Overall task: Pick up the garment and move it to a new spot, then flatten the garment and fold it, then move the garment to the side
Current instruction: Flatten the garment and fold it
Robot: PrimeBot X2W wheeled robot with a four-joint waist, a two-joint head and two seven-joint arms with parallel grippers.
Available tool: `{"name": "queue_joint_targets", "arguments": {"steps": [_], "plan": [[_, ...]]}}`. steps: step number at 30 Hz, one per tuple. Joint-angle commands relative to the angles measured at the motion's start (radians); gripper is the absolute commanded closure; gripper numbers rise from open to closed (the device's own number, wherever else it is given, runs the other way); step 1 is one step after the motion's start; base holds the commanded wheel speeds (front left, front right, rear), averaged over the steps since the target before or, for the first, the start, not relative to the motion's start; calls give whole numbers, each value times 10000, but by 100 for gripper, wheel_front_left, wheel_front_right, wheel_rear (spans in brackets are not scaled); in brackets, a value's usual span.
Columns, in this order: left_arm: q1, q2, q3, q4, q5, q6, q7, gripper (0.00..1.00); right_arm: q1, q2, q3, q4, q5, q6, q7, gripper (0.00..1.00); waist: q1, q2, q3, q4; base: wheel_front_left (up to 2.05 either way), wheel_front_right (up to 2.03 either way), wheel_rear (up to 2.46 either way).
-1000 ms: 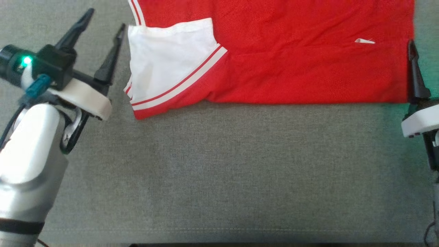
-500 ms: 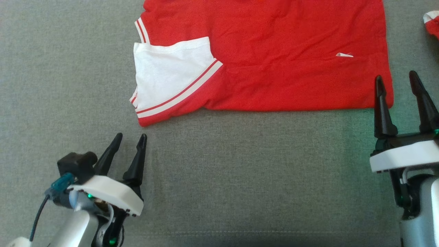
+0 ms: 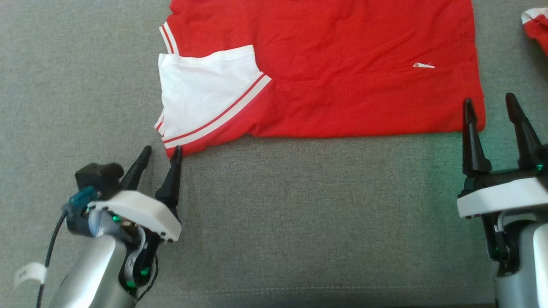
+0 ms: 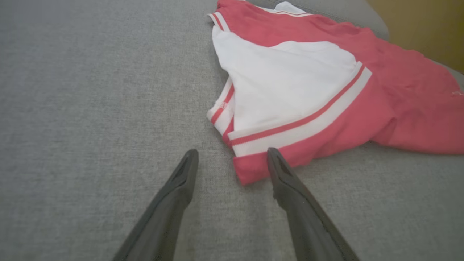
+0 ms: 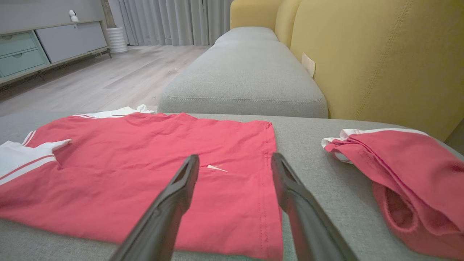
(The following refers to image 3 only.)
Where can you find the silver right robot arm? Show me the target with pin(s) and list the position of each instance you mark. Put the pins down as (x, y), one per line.
(526, 265)

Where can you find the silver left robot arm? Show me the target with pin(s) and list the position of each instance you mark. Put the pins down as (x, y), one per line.
(94, 273)

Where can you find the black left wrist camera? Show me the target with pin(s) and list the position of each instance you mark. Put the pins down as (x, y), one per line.
(100, 177)

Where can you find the large grey sofa seat cushion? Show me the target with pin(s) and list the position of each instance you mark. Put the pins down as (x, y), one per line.
(299, 214)

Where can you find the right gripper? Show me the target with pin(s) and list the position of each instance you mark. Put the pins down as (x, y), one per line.
(501, 196)

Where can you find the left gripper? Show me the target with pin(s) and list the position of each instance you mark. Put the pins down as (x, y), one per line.
(137, 211)

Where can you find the red shirt with white sleeves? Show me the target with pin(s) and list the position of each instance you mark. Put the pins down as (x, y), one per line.
(342, 64)

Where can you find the red garment with white trim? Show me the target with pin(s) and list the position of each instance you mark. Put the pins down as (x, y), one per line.
(538, 30)

